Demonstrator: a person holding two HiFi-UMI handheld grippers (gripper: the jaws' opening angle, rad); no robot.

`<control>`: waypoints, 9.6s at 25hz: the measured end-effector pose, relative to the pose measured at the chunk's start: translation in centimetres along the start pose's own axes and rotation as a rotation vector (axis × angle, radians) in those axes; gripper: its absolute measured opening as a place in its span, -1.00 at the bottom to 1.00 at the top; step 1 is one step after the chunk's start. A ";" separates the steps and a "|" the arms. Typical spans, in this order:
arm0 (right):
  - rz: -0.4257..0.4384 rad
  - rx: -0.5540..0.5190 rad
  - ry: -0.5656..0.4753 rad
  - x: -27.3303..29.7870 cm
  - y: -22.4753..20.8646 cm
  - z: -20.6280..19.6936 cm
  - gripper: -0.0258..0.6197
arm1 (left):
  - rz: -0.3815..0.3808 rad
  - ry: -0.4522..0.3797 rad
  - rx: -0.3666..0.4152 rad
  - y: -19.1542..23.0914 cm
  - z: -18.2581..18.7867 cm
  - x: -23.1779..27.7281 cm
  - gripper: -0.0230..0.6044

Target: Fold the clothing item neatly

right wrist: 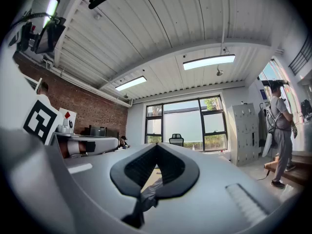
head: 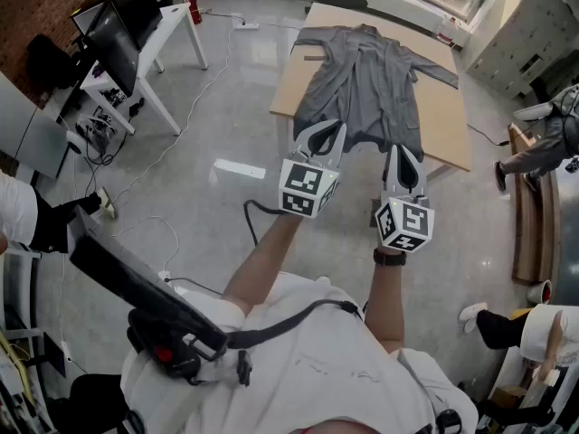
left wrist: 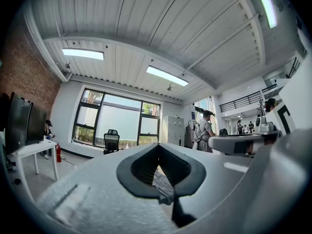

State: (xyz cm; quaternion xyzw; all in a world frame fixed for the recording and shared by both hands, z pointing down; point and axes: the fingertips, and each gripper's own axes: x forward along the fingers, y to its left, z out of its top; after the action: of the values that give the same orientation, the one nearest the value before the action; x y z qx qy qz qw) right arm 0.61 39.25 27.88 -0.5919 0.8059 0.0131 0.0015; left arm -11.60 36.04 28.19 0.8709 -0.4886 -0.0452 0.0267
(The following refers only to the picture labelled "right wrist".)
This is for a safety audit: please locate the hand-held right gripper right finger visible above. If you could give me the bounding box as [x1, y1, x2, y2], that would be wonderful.
[143, 142, 283, 234]

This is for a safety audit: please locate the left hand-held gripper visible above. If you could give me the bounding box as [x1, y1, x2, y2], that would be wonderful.
[22, 98, 119, 158]

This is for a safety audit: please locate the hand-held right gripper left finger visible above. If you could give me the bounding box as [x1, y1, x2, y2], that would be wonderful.
[62, 142, 158, 229]

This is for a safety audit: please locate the grey robe garment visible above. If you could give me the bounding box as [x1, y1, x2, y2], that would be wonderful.
[133, 178, 169, 225]

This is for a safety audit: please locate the black monitor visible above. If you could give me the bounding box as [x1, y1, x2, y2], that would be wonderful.
[84, 125, 107, 137]

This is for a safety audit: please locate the white board red diamond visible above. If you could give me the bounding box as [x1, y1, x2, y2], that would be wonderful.
[59, 107, 78, 134]

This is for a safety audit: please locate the long ceiling light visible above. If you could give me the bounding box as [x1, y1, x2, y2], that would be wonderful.
[114, 76, 148, 92]
[182, 54, 236, 71]
[43, 0, 60, 30]

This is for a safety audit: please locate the black office chair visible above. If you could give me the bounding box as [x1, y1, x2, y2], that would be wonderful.
[169, 133, 184, 148]

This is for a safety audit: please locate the grey locker cabinet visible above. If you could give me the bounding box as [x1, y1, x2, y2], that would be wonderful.
[231, 103, 259, 167]

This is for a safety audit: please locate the black framed window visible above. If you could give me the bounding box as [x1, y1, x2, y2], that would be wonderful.
[145, 95, 229, 153]

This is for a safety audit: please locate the wooden step platform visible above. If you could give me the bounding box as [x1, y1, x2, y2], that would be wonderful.
[264, 154, 312, 187]

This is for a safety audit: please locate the clothes rack with garments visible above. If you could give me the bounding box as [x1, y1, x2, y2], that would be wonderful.
[258, 102, 269, 141]

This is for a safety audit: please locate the black metal railing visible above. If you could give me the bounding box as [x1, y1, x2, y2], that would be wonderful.
[289, 34, 312, 76]

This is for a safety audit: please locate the black cable with adapter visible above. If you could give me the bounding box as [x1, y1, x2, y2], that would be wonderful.
[255, 169, 270, 181]

